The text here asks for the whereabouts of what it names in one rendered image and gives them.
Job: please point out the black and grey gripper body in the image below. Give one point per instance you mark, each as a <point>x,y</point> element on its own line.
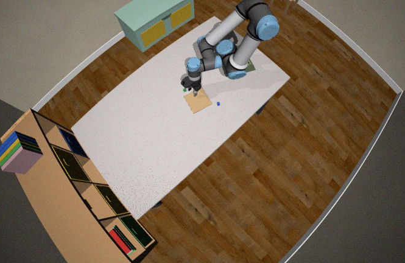
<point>193,82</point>

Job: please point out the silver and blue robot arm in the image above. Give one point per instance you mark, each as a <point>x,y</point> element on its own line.
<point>262,26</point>

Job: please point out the tan flat mat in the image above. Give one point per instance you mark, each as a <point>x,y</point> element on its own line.
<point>198,102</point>

